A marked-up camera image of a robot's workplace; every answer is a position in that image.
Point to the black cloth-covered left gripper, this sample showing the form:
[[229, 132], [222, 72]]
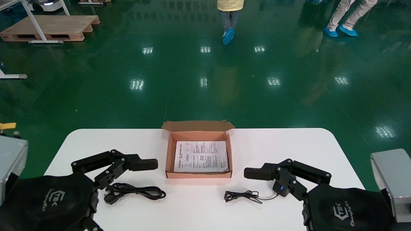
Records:
[[38, 199]]

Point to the black cloth-covered right gripper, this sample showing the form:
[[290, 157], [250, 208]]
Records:
[[346, 208]]

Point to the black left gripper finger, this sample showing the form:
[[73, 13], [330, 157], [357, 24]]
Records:
[[128, 163]]

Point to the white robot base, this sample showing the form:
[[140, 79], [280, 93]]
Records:
[[48, 4]]

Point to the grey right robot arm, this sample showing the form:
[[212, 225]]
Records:
[[391, 179]]

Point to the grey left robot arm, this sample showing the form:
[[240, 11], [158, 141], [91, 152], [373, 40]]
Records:
[[11, 163]]

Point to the open brown cardboard box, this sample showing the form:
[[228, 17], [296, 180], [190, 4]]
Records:
[[198, 175]]

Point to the white printed instruction sheet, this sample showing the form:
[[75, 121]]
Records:
[[200, 157]]

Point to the yellow tag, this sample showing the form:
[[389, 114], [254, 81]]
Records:
[[7, 125]]

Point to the white metal table foot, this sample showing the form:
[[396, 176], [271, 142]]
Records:
[[13, 76]]

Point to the large wooden pallet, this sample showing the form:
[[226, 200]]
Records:
[[54, 27]]

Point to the blue shoe cover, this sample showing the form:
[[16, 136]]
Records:
[[330, 32], [228, 36], [348, 31]]

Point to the person in yellow coat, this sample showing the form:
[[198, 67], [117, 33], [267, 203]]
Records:
[[229, 9]]

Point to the person in white trousers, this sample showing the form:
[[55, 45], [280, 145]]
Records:
[[350, 12]]

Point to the white metal table frame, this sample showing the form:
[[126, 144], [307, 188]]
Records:
[[35, 24]]

